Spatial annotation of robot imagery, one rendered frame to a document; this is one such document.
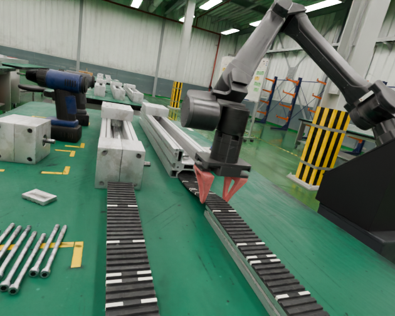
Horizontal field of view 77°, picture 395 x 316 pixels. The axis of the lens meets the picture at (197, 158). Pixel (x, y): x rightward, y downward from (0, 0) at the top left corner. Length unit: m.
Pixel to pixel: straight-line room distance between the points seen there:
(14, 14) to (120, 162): 15.71
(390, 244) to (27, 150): 0.88
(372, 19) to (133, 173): 3.69
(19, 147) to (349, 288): 0.72
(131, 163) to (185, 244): 0.23
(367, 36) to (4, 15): 15.08
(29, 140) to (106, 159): 0.21
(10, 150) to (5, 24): 15.56
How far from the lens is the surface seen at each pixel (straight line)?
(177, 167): 0.70
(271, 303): 0.38
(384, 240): 0.75
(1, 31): 16.27
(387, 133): 0.81
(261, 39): 0.69
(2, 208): 0.53
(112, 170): 0.58
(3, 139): 0.73
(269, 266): 0.39
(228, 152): 0.48
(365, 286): 0.53
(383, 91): 0.83
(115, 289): 0.31
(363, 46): 3.92
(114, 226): 0.40
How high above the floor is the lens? 1.03
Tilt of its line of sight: 15 degrees down
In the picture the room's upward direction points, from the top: 11 degrees clockwise
